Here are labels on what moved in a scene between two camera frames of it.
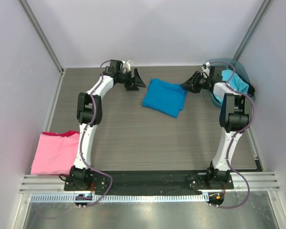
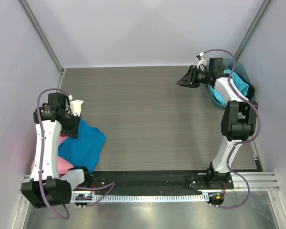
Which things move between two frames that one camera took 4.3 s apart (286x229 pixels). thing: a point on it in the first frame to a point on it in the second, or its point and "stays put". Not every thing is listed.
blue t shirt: x=161 y=96 to x=85 y=150
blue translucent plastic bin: x=234 y=74 stays put
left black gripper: x=135 y=81 to x=73 y=132
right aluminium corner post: x=264 y=6 stays put
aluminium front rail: x=54 y=184 stays put
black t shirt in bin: x=250 y=89 stays put
